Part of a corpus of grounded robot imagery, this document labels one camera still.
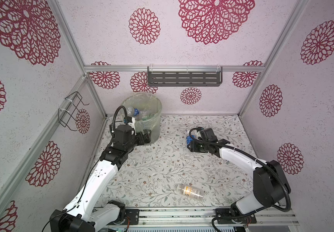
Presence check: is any Pocari bottle white cap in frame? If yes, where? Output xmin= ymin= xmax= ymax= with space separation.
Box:
xmin=186 ymin=129 xmax=197 ymax=147

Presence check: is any clear bottle blue label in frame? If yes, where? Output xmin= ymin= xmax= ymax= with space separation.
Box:
xmin=126 ymin=106 xmax=140 ymax=118

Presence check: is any clear bottle yellow label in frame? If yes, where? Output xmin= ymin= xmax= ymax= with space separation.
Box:
xmin=176 ymin=184 xmax=204 ymax=202

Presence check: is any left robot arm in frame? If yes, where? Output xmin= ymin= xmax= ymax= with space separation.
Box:
xmin=48 ymin=125 xmax=151 ymax=232

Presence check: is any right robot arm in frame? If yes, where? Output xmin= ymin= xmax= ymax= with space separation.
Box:
xmin=188 ymin=127 xmax=292 ymax=219

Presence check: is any clear plastic bin liner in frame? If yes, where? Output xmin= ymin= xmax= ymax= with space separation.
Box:
xmin=120 ymin=91 xmax=163 ymax=134

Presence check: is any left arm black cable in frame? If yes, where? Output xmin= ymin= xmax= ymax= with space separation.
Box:
xmin=110 ymin=105 xmax=128 ymax=137

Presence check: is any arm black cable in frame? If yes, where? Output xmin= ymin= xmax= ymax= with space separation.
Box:
xmin=189 ymin=127 xmax=292 ymax=213
xmin=110 ymin=105 xmax=128 ymax=137

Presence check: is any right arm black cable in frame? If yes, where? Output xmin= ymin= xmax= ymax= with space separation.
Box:
xmin=189 ymin=127 xmax=292 ymax=213

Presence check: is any grey slotted wall shelf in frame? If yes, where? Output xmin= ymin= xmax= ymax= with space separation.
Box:
xmin=147 ymin=67 xmax=223 ymax=87

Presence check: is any black wire wall rack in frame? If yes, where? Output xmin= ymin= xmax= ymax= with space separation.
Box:
xmin=57 ymin=91 xmax=89 ymax=131

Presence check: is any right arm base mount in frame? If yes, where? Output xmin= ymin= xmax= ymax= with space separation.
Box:
xmin=215 ymin=208 xmax=257 ymax=225

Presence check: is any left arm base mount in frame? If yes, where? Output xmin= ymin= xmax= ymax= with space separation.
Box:
xmin=108 ymin=208 xmax=140 ymax=226

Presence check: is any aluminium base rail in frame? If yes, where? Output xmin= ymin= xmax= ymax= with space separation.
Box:
xmin=55 ymin=205 xmax=298 ymax=230

